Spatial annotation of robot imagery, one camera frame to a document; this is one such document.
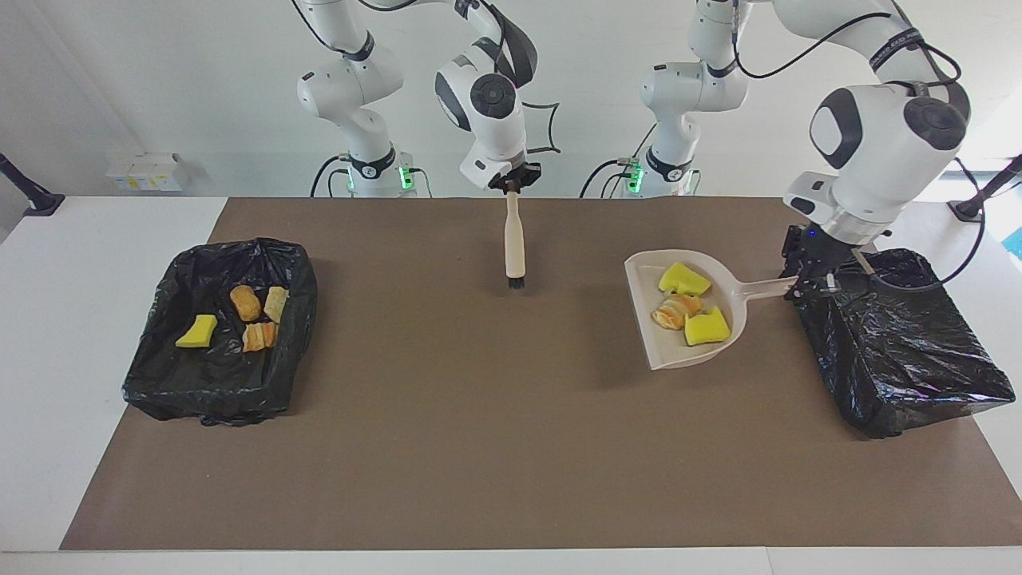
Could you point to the black bag lined bin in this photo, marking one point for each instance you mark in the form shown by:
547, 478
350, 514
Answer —
215, 383
894, 359

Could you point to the brown bread roll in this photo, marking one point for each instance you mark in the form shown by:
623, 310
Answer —
246, 303

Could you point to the yellow sponge piece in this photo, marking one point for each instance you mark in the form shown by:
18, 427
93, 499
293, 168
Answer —
683, 279
707, 327
197, 333

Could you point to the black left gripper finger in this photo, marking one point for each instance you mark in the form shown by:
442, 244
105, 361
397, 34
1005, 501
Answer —
794, 289
828, 283

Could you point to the beige plastic dustpan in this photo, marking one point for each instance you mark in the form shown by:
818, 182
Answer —
671, 349

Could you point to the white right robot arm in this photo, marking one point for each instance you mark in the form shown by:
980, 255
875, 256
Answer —
487, 120

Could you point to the orange striped croissant piece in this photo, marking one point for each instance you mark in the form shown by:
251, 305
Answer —
675, 313

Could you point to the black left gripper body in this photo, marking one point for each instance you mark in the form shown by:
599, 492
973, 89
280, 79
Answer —
810, 255

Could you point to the brown table mat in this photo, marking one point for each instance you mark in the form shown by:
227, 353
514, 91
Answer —
511, 495

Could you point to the white power strip boxes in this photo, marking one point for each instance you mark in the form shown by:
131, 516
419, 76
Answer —
148, 174

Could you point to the beige brush with black bristles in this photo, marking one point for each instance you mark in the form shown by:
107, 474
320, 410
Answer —
515, 247

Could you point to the black camera stand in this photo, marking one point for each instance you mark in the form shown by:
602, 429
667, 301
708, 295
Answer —
970, 211
44, 204

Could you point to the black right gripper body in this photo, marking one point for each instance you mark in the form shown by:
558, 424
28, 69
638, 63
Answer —
517, 177

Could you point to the blue object at edge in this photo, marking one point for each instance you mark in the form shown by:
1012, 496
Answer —
1016, 243

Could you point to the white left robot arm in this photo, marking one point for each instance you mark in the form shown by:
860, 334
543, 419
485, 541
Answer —
870, 160

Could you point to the pale yellow bread piece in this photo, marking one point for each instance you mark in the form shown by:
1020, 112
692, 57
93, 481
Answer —
276, 305

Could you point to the orange striped bread slice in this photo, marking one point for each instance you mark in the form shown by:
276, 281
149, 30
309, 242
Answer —
259, 337

